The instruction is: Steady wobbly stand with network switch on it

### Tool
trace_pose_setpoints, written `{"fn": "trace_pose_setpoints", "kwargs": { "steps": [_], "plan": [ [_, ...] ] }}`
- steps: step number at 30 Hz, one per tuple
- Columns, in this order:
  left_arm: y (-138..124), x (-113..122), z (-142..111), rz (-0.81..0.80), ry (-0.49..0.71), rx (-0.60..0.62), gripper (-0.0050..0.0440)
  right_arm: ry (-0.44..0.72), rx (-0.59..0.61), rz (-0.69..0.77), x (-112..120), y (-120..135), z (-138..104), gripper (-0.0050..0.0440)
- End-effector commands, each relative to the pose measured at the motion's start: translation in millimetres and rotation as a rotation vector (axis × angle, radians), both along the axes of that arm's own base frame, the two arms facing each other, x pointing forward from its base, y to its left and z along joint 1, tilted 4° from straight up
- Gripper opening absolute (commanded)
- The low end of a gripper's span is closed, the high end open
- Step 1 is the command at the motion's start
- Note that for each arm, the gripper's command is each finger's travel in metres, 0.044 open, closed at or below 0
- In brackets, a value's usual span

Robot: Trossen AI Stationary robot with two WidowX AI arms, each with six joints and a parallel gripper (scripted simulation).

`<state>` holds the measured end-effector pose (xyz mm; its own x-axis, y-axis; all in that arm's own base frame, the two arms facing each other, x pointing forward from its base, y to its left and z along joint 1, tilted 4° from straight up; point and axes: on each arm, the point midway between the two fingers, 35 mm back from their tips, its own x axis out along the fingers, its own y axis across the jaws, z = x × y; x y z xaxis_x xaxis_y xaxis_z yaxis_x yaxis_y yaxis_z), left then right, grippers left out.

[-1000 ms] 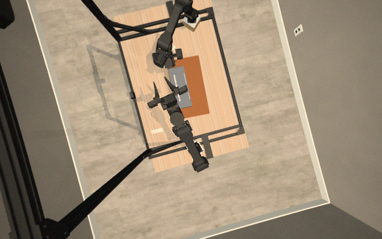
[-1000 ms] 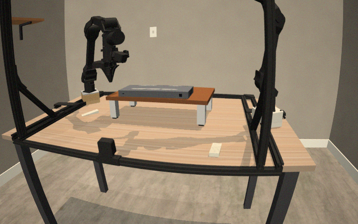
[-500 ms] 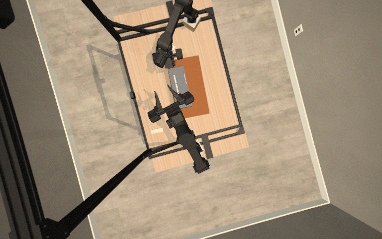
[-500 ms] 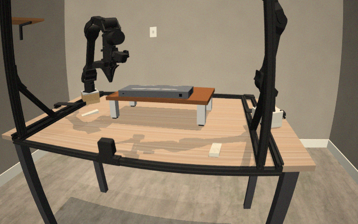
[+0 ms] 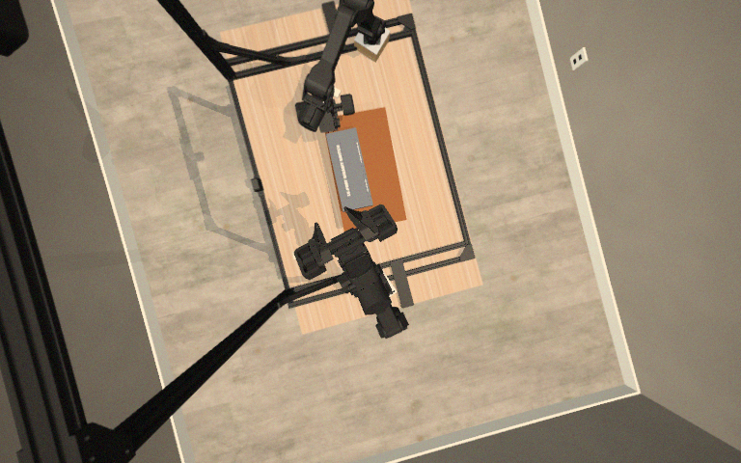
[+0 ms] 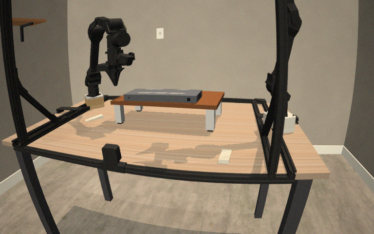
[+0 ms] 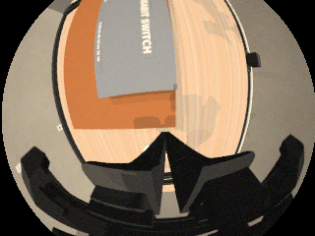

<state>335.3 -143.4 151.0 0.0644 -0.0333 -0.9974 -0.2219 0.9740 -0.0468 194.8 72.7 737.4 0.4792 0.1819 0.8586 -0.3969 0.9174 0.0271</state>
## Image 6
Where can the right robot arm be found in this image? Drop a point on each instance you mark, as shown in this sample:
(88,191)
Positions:
(294,24)

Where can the brown wooden stand with white legs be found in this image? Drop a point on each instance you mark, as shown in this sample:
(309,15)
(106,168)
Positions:
(210,101)

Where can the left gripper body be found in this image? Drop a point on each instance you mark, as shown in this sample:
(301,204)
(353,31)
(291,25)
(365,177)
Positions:
(110,66)

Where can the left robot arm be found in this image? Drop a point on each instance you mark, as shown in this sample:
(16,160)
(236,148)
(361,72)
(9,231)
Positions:
(117,37)

